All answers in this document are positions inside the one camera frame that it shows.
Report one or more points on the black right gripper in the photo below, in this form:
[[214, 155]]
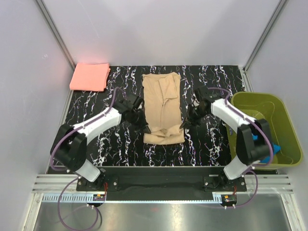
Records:
[[194, 121]]

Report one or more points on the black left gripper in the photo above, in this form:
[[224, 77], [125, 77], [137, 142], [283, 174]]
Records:
[[143, 127]]

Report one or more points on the beige t shirt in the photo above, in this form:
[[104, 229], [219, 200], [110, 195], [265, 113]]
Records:
[[162, 109]]

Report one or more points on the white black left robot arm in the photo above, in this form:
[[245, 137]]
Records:
[[70, 144]]

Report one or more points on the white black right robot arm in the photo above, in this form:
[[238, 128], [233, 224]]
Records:
[[248, 153]]

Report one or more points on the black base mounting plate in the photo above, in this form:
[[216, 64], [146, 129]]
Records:
[[166, 178]]

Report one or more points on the folded pink t shirt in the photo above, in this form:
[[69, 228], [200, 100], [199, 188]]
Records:
[[90, 77]]

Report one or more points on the olive green plastic bin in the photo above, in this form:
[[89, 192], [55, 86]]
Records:
[[272, 109]]

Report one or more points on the blue t shirt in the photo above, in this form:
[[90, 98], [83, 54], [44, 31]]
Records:
[[276, 149]]

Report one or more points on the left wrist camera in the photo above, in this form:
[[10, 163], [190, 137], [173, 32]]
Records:
[[133, 101]]

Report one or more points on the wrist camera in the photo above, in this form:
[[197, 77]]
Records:
[[133, 101], [203, 94]]

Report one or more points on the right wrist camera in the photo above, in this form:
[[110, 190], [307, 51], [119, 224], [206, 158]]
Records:
[[203, 94]]

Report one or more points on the right aluminium corner post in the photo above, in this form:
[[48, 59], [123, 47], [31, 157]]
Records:
[[266, 31]]

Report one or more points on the aluminium corner post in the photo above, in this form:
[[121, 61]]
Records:
[[55, 32], [266, 31]]

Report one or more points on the aluminium frame rail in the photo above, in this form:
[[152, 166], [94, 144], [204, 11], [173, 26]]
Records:
[[63, 188]]

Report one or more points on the left aluminium corner post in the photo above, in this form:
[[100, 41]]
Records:
[[55, 32]]

